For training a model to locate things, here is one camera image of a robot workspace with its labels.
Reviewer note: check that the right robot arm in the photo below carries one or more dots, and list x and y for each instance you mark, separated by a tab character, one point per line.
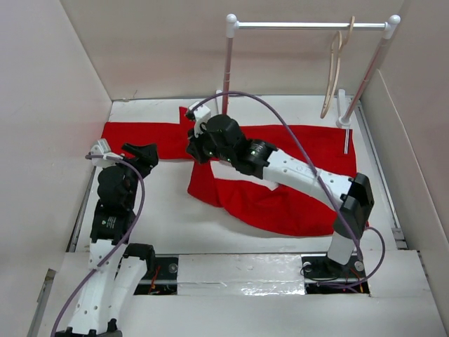
220	137

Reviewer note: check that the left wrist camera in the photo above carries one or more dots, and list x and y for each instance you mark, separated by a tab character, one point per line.
101	154

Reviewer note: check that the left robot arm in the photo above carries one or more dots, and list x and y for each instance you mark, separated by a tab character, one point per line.
116	266

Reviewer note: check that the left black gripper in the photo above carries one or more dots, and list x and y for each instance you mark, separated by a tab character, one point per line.
145	157

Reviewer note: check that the beige wooden hanger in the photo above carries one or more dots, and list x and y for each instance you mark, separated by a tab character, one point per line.
336	47

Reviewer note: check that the red trousers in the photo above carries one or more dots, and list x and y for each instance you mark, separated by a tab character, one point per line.
282	210

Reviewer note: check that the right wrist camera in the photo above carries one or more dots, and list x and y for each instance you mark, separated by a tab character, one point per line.
199	114

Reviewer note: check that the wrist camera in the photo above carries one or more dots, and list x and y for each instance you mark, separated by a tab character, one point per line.
101	154
199	114

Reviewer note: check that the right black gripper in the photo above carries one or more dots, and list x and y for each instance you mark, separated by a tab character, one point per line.
193	148

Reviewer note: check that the white clothes rack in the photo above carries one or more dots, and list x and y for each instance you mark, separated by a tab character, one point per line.
387	29

